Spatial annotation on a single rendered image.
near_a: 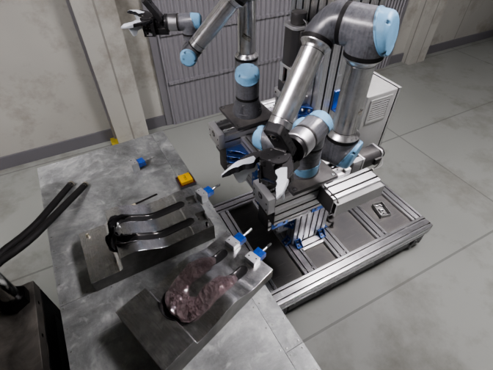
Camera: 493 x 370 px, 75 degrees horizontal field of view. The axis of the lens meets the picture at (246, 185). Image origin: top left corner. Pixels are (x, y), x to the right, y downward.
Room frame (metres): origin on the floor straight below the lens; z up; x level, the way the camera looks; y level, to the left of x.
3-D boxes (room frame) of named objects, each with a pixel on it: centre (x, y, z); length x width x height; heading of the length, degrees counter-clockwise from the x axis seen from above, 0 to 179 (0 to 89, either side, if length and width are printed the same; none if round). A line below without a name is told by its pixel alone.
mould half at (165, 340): (0.56, 0.16, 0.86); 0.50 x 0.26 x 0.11; 137
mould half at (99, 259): (0.82, 0.42, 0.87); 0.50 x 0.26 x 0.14; 120
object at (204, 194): (1.09, 0.18, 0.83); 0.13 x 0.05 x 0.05; 133
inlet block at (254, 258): (0.72, -0.06, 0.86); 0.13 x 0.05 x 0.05; 137
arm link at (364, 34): (0.94, -0.34, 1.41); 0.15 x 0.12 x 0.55; 53
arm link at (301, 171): (0.74, -0.17, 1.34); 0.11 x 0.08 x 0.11; 53
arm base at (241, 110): (1.46, 0.00, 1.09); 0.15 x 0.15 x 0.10
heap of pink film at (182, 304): (0.56, 0.17, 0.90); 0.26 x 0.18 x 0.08; 137
